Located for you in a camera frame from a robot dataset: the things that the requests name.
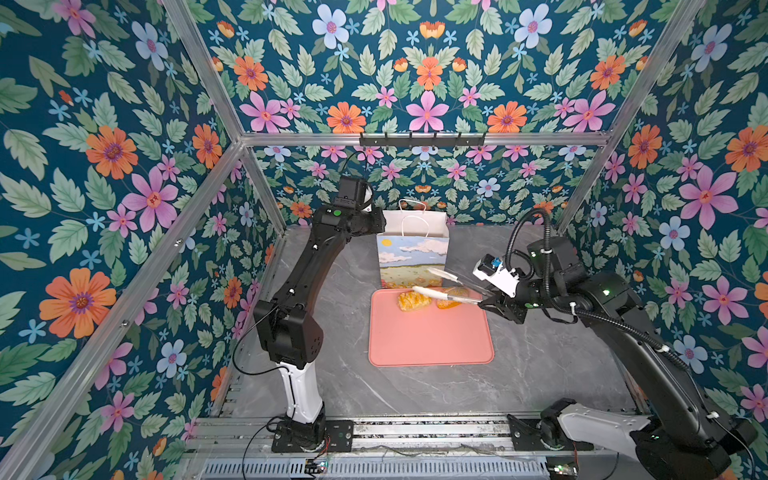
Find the pink plastic tray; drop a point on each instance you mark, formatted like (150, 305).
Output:
(428, 336)

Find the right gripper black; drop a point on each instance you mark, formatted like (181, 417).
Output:
(503, 305)

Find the painted landscape paper bag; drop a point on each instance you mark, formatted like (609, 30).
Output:
(415, 241)

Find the black hook rail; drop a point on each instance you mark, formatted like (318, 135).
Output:
(408, 140)

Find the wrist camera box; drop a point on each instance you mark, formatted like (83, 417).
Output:
(492, 270)
(353, 193)

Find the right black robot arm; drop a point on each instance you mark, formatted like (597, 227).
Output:
(686, 435)

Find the braided bread loaf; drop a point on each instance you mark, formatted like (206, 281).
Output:
(410, 301)

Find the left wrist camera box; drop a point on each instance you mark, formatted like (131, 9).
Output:
(353, 193)

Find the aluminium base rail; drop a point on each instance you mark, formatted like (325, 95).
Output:
(473, 446)

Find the sesame bun far right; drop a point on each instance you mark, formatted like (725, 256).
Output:
(453, 294)

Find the aluminium cage frame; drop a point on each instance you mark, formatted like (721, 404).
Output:
(143, 185)

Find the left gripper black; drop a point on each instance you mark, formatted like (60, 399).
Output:
(378, 222)

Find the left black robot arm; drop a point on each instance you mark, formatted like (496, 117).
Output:
(286, 328)

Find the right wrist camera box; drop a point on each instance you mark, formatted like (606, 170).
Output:
(492, 270)

